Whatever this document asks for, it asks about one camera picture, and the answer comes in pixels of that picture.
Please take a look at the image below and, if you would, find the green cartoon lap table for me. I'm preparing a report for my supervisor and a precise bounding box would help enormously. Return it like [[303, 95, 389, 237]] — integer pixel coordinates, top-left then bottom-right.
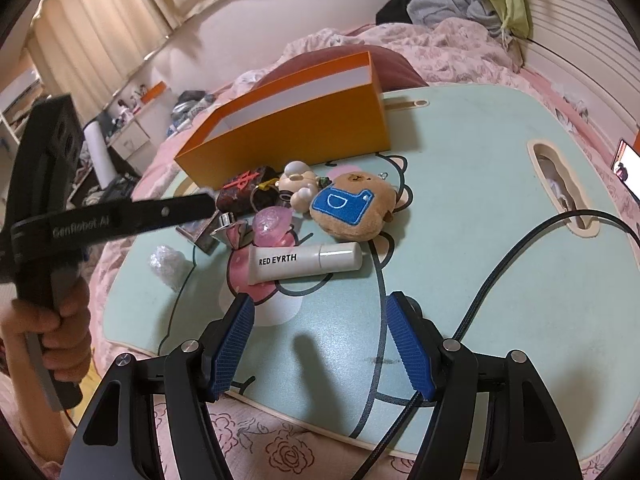
[[102, 84, 640, 462]]

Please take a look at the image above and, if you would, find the black clothing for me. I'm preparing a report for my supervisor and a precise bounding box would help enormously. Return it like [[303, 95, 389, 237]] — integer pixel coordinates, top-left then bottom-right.
[[375, 0, 419, 26]]

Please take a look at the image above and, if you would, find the pile of clothes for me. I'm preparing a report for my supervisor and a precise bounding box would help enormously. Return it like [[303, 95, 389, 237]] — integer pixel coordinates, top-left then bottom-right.
[[69, 174, 137, 207]]

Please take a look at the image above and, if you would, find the grey clothing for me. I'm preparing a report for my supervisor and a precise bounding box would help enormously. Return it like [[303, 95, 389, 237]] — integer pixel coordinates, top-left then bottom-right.
[[407, 0, 502, 29]]

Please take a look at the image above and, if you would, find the white drawer cabinet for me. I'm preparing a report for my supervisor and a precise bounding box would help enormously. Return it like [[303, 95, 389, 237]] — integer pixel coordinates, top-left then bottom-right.
[[107, 119, 152, 162]]

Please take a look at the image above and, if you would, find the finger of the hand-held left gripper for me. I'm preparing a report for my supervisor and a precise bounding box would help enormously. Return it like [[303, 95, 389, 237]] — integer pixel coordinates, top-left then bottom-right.
[[126, 192, 216, 234]]

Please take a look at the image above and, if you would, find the white paper roll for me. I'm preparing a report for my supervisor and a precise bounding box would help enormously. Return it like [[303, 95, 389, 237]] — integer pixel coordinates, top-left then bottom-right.
[[84, 122, 114, 189]]

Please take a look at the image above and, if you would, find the beige cartoon figurine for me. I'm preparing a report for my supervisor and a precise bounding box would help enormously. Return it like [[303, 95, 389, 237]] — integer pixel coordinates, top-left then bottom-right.
[[278, 160, 334, 216]]

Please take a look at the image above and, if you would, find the white cosmetic tube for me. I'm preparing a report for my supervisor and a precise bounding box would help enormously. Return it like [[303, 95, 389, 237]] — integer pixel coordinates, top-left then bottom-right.
[[248, 241, 363, 287]]

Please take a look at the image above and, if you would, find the white bookshelf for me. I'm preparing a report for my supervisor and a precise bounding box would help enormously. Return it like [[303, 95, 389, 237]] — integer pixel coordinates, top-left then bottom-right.
[[0, 69, 47, 142]]

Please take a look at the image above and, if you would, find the dark pouch with red pattern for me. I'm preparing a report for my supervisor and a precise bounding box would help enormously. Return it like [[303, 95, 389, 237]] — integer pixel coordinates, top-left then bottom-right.
[[215, 165, 281, 214]]

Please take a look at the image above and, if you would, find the person's left hand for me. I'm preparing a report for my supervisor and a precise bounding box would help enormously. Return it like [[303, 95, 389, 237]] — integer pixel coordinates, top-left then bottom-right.
[[0, 277, 94, 387]]

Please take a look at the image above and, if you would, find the brown bear plush pouch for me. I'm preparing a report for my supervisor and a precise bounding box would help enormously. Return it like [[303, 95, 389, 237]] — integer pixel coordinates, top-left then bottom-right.
[[308, 170, 414, 242]]

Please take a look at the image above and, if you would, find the smartphone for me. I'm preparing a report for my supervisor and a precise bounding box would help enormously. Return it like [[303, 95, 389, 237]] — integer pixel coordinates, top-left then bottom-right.
[[612, 138, 640, 184]]

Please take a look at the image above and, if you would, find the metal key ring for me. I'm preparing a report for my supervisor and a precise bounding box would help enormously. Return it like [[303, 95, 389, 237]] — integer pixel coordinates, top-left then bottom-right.
[[249, 178, 281, 211]]

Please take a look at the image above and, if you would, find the pink translucent jelly toy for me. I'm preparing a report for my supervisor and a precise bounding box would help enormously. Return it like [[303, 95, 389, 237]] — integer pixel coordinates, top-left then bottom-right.
[[252, 205, 294, 247]]

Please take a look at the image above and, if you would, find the beige curtain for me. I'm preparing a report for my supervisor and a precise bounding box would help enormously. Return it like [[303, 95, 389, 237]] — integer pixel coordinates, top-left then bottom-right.
[[27, 0, 187, 107]]

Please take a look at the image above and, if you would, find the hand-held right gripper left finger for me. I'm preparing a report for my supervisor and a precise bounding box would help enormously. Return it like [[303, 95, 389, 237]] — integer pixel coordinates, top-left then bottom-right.
[[62, 292, 256, 480]]

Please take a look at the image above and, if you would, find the black braided cable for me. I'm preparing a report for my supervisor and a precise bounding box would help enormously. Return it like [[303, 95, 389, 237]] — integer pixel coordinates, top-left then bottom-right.
[[350, 210, 640, 480]]

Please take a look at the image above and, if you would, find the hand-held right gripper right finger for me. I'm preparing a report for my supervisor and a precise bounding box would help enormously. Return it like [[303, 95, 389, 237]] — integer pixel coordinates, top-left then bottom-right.
[[386, 291, 583, 480]]

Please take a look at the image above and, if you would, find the small brown rectangular case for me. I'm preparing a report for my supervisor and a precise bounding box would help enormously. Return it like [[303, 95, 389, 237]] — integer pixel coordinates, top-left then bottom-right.
[[175, 210, 222, 254]]

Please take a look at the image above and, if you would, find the orange cardboard box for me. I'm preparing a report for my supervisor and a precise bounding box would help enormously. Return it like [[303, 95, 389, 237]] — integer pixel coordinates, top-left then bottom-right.
[[174, 51, 392, 192]]

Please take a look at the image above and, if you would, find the clear plastic item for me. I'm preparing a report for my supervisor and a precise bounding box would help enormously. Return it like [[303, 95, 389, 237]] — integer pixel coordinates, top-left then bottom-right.
[[148, 244, 187, 291]]

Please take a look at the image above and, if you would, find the small orange shelf box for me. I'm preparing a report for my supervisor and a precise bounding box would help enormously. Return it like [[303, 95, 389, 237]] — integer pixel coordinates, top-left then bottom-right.
[[139, 81, 167, 104]]

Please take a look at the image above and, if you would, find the person's left forearm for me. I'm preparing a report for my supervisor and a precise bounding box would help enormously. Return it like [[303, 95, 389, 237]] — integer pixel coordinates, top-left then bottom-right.
[[0, 336, 71, 461]]

